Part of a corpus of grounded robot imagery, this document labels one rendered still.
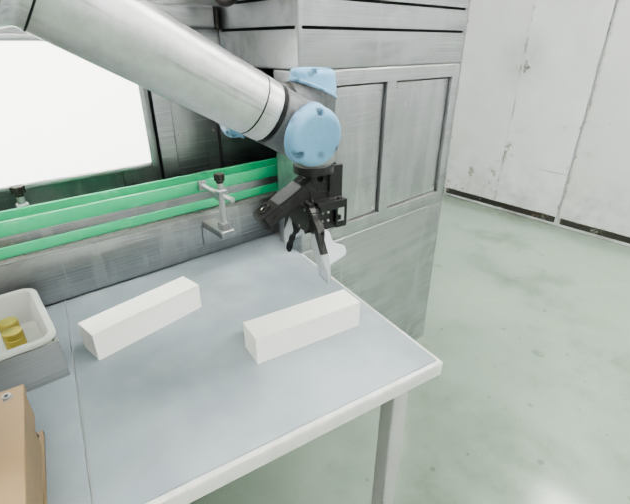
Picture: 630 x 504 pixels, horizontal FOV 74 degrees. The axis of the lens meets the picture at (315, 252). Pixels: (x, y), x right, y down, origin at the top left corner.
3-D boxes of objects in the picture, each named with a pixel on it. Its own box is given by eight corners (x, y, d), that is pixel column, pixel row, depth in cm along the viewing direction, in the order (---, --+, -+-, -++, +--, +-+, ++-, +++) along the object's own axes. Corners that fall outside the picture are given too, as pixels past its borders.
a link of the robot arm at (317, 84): (275, 67, 67) (320, 66, 71) (278, 137, 72) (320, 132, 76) (300, 69, 61) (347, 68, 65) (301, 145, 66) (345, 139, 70)
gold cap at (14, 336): (31, 349, 81) (24, 331, 79) (9, 358, 79) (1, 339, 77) (27, 341, 83) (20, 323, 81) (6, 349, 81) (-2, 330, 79)
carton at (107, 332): (201, 306, 98) (198, 284, 95) (99, 360, 81) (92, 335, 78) (186, 297, 101) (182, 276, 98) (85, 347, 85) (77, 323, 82)
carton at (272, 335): (358, 325, 91) (360, 302, 88) (257, 364, 80) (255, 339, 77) (343, 311, 96) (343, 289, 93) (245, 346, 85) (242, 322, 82)
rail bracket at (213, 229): (215, 239, 123) (206, 163, 113) (246, 259, 112) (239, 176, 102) (200, 243, 120) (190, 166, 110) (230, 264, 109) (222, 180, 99)
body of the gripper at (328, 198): (347, 229, 78) (349, 165, 72) (307, 239, 74) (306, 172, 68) (325, 216, 83) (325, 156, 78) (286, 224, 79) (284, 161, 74)
